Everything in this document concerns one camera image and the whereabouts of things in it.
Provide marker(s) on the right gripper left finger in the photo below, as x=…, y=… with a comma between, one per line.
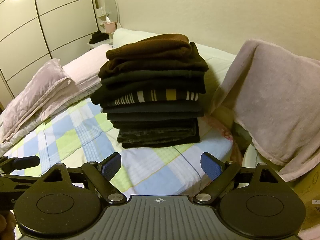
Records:
x=110, y=166

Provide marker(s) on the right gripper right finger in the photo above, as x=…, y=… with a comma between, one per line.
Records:
x=212, y=166

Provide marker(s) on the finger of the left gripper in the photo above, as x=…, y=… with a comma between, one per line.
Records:
x=25, y=162

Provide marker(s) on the brown knit sweater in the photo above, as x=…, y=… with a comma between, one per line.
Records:
x=161, y=52

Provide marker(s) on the stack of dark folded clothes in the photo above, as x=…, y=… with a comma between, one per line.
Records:
x=152, y=108

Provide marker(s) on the person left hand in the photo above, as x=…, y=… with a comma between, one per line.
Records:
x=7, y=225

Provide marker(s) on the white striped quilt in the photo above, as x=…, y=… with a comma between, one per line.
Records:
x=58, y=103

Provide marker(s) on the checkered bed sheet mattress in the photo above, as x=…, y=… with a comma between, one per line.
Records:
x=82, y=133

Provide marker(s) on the pink folded blanket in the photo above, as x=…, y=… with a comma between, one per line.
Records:
x=51, y=78

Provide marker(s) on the pink towel on chair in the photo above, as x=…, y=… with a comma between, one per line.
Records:
x=274, y=95

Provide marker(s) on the pink tissue box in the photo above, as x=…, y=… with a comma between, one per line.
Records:
x=110, y=27

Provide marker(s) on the oval vanity mirror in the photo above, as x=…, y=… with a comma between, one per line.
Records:
x=112, y=12

